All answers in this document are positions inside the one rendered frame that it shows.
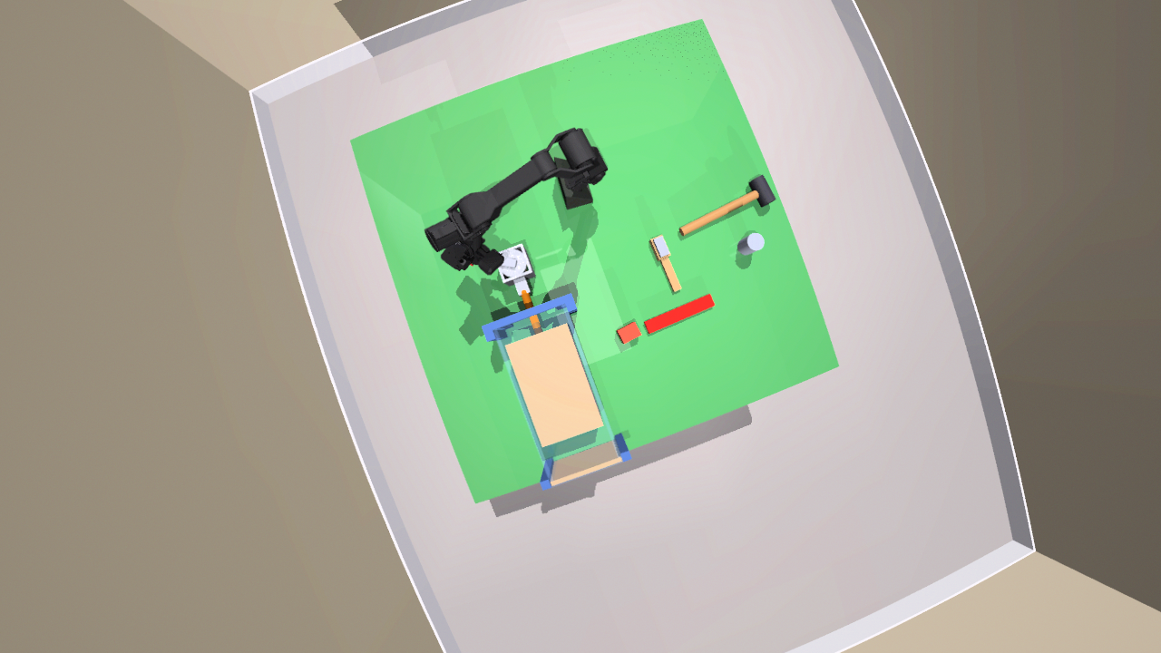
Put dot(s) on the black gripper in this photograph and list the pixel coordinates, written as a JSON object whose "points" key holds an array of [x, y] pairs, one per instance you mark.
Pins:
{"points": [[487, 260]]}

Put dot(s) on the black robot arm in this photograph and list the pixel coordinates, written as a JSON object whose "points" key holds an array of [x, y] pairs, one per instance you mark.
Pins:
{"points": [[479, 209]]}

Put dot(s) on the grey cylinder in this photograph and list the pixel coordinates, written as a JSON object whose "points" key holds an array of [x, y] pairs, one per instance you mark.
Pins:
{"points": [[750, 244]]}

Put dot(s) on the blue rectangular frame bar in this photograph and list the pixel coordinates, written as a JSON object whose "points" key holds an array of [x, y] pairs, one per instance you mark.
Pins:
{"points": [[528, 312]]}

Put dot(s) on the red rectangular bar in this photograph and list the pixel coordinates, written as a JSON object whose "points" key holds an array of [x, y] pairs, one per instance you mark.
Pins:
{"points": [[679, 313]]}

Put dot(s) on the mallet with orange handle and dark grey head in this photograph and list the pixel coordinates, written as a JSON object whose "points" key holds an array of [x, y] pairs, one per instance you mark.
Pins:
{"points": [[760, 191]]}

